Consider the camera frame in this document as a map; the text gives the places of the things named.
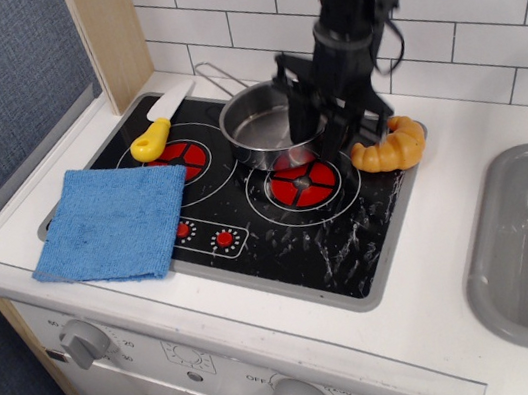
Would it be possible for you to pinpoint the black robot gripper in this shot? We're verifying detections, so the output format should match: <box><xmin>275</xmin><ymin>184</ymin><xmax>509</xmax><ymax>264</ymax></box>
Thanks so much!
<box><xmin>275</xmin><ymin>19</ymin><xmax>393</xmax><ymax>162</ymax></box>

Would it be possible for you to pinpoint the stainless steel pot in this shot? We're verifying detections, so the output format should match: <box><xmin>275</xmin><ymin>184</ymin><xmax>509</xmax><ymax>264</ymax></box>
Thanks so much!
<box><xmin>218</xmin><ymin>79</ymin><xmax>325</xmax><ymax>172</ymax></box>

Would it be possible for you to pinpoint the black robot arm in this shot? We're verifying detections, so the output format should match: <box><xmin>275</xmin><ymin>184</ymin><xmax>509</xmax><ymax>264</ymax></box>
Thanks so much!
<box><xmin>274</xmin><ymin>0</ymin><xmax>399</xmax><ymax>162</ymax></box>

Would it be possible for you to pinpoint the orange toy croissant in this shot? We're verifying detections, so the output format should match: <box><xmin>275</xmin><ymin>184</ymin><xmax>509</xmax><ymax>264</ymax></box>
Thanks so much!
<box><xmin>350</xmin><ymin>116</ymin><xmax>426</xmax><ymax>173</ymax></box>

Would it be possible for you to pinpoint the black toy stove top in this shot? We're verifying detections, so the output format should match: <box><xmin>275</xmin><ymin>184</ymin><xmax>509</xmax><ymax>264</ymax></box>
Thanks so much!
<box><xmin>19</xmin><ymin>48</ymin><xmax>455</xmax><ymax>364</ymax></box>

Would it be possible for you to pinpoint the blue microfiber cloth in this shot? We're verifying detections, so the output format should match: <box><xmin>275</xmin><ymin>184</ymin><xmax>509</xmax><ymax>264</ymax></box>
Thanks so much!
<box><xmin>33</xmin><ymin>165</ymin><xmax>187</xmax><ymax>283</ymax></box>

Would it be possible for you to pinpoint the grey left oven knob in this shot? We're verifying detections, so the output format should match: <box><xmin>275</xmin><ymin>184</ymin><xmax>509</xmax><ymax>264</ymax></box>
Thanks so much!
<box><xmin>59</xmin><ymin>319</ymin><xmax>111</xmax><ymax>370</ymax></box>

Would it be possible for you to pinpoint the yellow handled toy knife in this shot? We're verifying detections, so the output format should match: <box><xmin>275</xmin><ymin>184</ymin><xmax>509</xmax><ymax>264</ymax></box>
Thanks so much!
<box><xmin>130</xmin><ymin>80</ymin><xmax>195</xmax><ymax>164</ymax></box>

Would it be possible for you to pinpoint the wooden corner post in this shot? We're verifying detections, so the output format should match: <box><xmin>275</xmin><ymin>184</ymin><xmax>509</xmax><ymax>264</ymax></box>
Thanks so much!
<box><xmin>65</xmin><ymin>0</ymin><xmax>154</xmax><ymax>115</ymax></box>

